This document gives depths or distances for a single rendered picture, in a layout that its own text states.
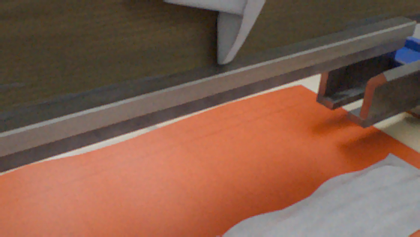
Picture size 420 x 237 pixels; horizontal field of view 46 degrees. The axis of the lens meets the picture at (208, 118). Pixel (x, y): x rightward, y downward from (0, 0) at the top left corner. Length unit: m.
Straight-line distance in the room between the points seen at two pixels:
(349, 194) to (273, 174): 0.06
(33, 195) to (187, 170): 0.11
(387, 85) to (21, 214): 0.29
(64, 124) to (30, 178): 0.18
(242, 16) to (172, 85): 0.04
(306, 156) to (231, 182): 0.07
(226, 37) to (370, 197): 0.18
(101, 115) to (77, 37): 0.03
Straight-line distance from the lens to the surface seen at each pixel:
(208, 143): 0.41
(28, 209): 0.35
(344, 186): 0.37
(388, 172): 0.40
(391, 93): 0.43
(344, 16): 0.31
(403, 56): 0.51
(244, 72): 0.25
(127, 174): 0.37
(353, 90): 0.46
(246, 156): 0.40
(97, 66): 0.22
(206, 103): 0.27
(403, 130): 0.48
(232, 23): 0.23
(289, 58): 0.27
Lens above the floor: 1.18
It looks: 30 degrees down
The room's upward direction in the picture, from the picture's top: 4 degrees clockwise
